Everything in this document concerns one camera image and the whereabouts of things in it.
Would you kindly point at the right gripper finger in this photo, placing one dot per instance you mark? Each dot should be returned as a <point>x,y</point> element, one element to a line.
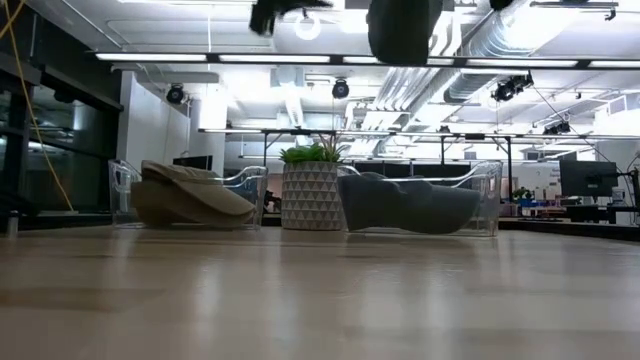
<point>272,12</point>

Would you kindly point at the grey-blue baseball cap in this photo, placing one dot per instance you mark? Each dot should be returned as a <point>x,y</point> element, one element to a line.
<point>370,205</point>
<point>440,210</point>

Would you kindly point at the tan baseball cap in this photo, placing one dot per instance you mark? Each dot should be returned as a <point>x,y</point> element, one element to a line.
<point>150,200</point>
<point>220,200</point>

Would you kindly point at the black ceiling spotlight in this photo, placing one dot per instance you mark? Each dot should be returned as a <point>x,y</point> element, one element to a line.
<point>340,89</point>
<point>175,94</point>

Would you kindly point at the black computer monitor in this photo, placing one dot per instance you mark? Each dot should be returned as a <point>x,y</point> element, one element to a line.
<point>587,177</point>
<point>192,163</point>

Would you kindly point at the succulent in triangle-patterned pot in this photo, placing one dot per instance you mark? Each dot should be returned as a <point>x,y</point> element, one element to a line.
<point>310,200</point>

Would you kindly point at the small distant green plant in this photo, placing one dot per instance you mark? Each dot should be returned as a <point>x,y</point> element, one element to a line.
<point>522,193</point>

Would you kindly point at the dark glass cabinet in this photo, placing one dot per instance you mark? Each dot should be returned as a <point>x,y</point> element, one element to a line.
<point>20,125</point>

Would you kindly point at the silver ventilation duct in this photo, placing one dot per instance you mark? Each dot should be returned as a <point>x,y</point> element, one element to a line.
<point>480,75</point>

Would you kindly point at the black ceiling camera cluster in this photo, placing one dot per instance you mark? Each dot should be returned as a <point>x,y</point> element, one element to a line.
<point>556,129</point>
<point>510,89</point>

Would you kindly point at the black distant rig frame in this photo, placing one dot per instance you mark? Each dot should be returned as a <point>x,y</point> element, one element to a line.
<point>509,150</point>

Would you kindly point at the short silver post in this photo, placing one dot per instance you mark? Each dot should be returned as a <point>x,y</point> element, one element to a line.
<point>13,225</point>

